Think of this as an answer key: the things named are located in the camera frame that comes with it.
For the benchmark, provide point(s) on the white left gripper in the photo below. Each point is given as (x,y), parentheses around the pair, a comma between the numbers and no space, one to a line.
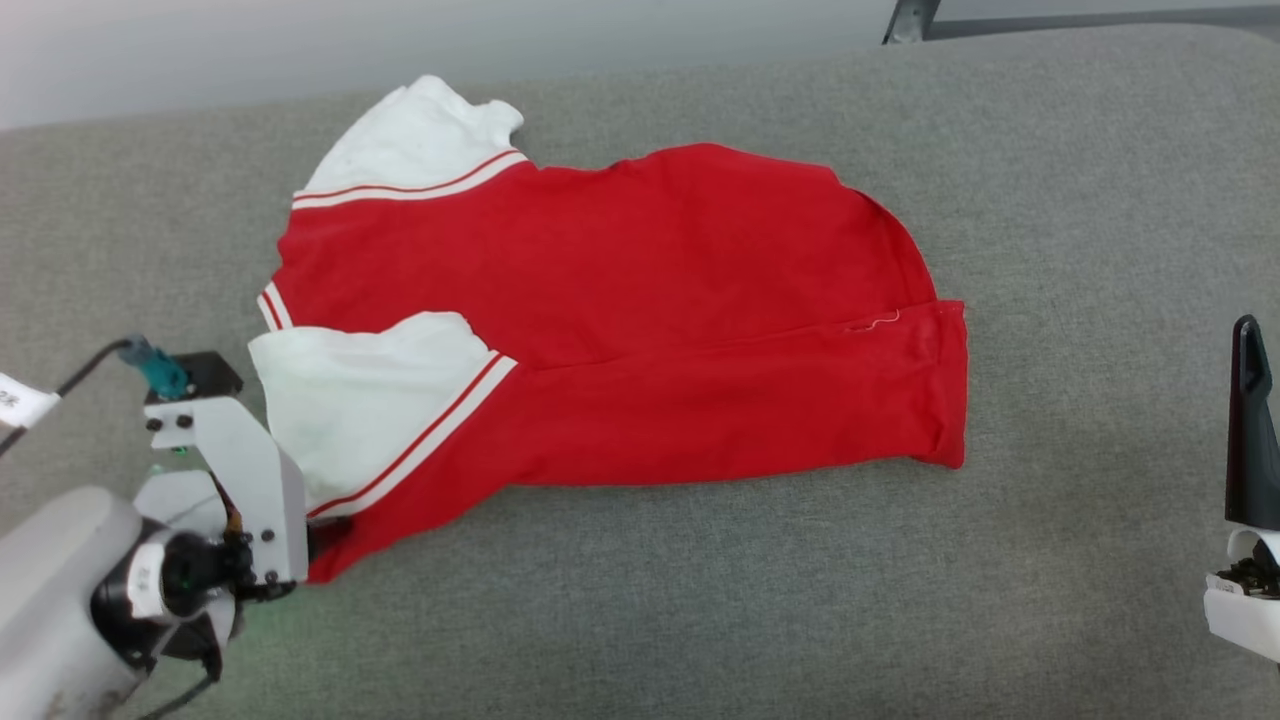
(270,500)

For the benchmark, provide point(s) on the red and white sports shirt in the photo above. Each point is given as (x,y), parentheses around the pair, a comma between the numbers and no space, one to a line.
(650,300)

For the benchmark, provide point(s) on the dark grey frame rail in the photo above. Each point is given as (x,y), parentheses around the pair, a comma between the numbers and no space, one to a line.
(1100,22)

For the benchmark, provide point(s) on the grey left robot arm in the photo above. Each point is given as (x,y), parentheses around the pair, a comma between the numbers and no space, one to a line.
(50,600)

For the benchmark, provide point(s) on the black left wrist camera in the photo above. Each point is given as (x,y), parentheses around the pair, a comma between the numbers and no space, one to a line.
(210,372)

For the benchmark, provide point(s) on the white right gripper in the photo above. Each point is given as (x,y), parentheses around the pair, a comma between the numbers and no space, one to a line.
(1250,610)

